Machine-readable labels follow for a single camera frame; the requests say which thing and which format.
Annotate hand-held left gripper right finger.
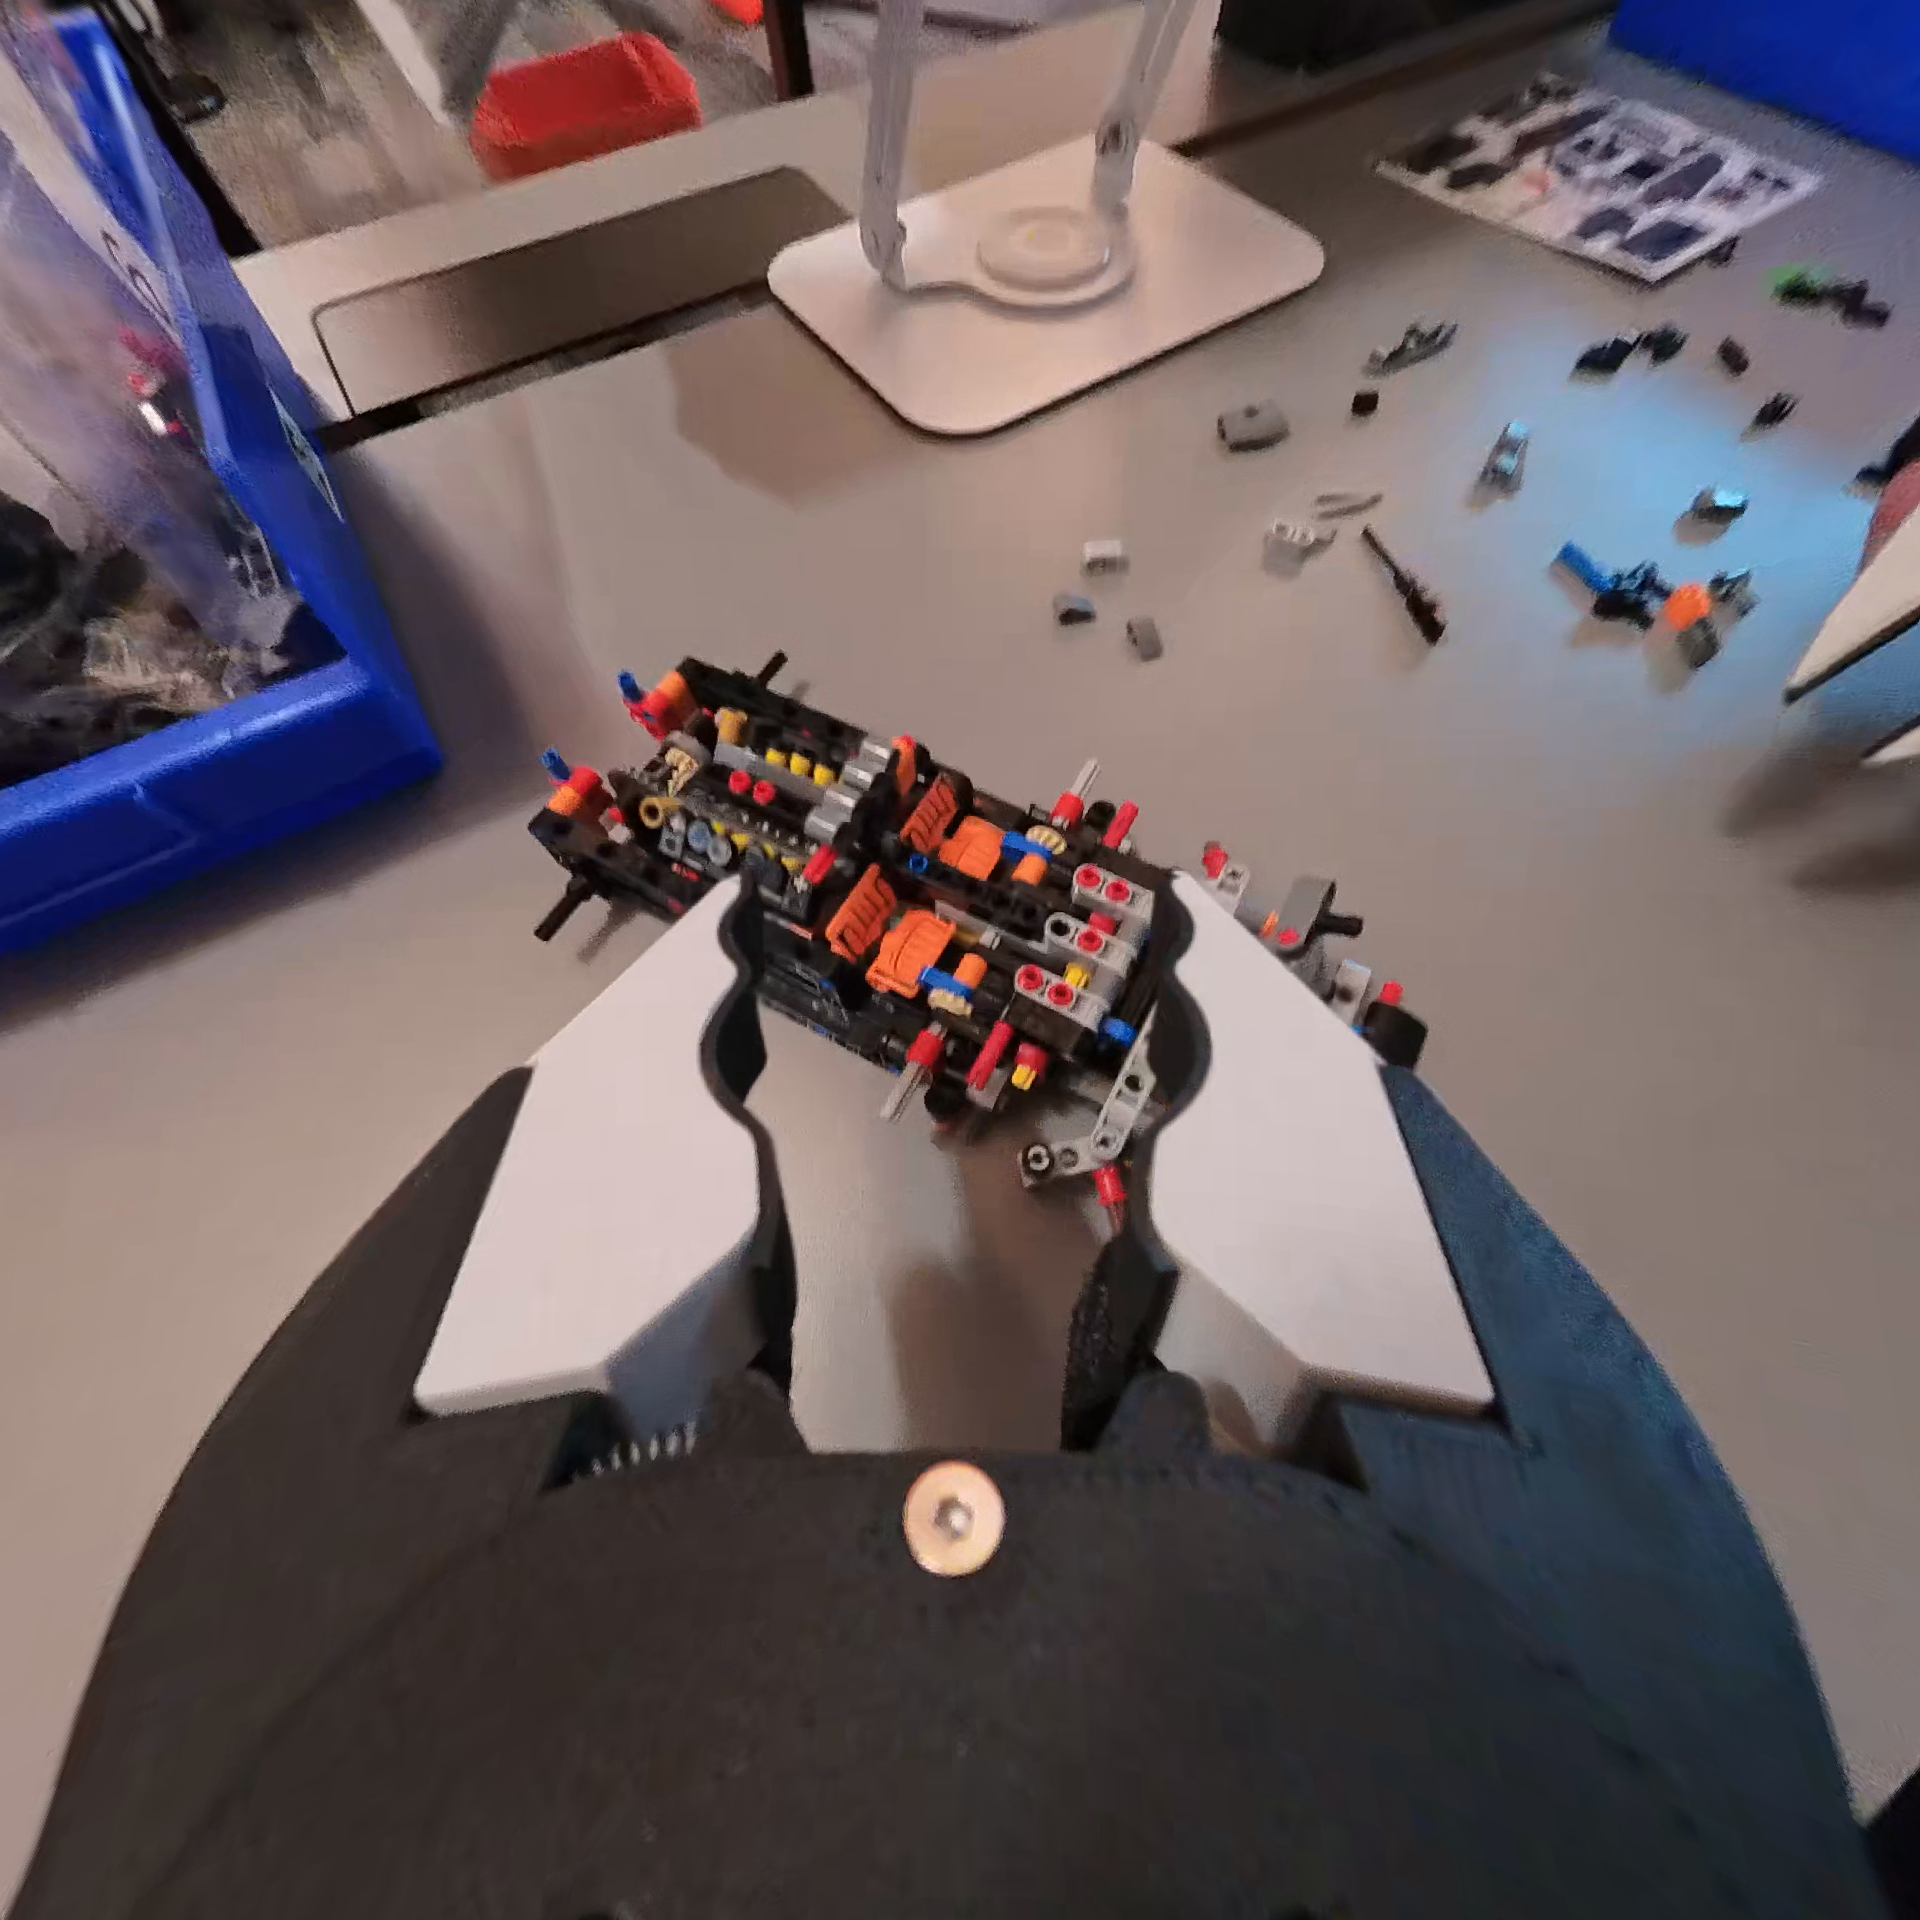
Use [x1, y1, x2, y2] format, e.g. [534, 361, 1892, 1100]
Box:
[1062, 871, 1499, 1452]

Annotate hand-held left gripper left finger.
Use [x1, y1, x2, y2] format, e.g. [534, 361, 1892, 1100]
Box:
[413, 873, 811, 1452]

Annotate multicoloured lego car chassis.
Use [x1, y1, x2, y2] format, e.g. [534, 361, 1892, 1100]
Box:
[526, 649, 1432, 1203]

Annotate long black lego shaft piece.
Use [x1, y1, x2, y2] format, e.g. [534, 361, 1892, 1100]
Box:
[1357, 523, 1451, 646]

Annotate lego sticker sheet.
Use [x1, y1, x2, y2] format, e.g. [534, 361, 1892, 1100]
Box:
[1377, 68, 1827, 284]

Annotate blue plastic storage bin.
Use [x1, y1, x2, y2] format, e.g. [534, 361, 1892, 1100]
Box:
[0, 0, 447, 955]
[1610, 0, 1920, 163]

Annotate silver monitor stand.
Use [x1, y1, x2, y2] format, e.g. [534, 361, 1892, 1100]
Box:
[770, 0, 1330, 441]

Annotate clear plastic parts bags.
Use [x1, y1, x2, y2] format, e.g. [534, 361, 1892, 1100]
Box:
[0, 0, 351, 789]

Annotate red plastic bin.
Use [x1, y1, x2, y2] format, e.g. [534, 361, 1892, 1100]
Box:
[469, 31, 707, 184]

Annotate grey desk cable cover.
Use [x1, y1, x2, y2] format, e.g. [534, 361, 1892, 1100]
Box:
[312, 163, 854, 423]

